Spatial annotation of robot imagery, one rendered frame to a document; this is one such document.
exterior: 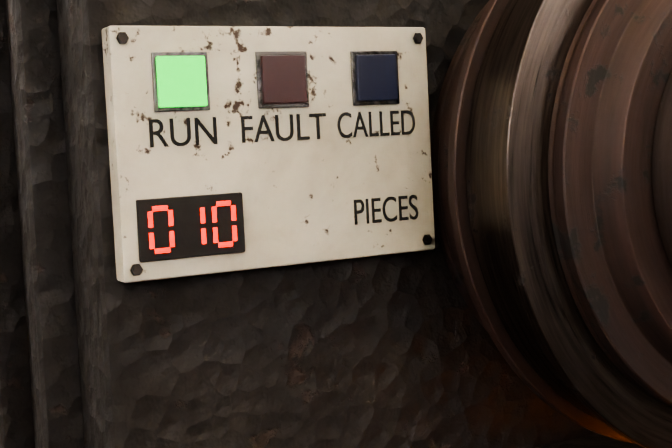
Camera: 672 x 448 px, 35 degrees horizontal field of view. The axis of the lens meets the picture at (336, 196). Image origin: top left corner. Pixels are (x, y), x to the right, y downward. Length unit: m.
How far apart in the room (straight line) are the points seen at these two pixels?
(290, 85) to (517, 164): 0.18
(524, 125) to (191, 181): 0.24
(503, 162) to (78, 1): 0.32
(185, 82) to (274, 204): 0.11
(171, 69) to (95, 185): 0.10
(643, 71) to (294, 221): 0.27
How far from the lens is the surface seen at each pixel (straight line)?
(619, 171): 0.76
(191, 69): 0.77
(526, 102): 0.75
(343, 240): 0.82
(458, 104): 0.80
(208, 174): 0.77
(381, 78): 0.83
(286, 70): 0.80
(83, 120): 0.79
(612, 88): 0.77
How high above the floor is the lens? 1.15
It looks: 3 degrees down
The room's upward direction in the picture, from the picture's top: 3 degrees counter-clockwise
